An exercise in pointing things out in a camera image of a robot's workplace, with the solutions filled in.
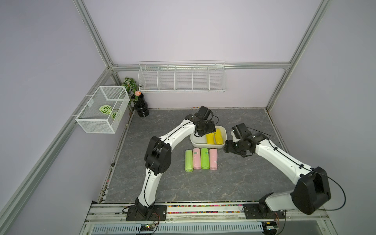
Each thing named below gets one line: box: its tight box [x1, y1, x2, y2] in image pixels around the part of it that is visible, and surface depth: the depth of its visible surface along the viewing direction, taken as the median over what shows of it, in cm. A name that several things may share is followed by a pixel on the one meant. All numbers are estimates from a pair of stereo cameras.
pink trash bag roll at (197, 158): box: [192, 147, 202, 170], surface depth 91 cm
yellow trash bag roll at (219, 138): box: [214, 128, 224, 145], surface depth 101 cm
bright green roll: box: [200, 147, 210, 170], surface depth 93 cm
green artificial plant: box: [121, 77, 139, 105], surface depth 100 cm
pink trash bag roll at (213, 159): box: [209, 148, 218, 171], surface depth 92 cm
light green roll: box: [184, 149, 194, 172], surface depth 91 cm
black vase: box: [130, 93, 150, 118], surface depth 114 cm
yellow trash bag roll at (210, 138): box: [206, 132, 215, 145], surface depth 101 cm
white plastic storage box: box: [190, 125, 228, 149], surface depth 98 cm
